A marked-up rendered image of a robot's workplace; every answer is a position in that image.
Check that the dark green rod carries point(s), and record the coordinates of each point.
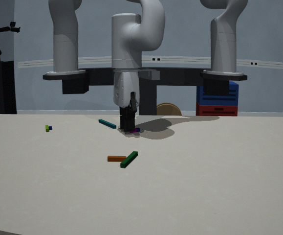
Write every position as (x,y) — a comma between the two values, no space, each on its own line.
(128,159)

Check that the dark teal rod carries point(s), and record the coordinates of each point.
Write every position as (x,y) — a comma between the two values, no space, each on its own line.
(107,124)

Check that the orange rod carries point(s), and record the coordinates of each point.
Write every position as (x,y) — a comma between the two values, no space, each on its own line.
(116,158)

